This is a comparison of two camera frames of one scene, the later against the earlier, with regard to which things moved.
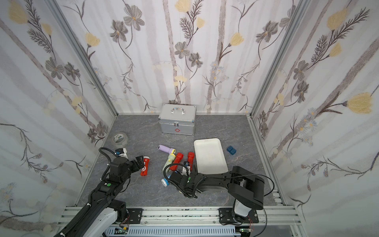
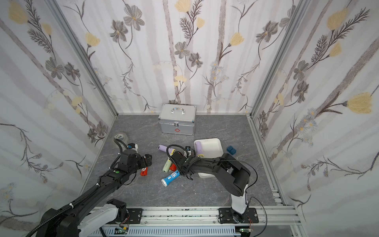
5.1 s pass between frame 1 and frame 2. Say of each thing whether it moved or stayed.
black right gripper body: moved
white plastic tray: stayed
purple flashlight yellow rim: stayed
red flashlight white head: stayed
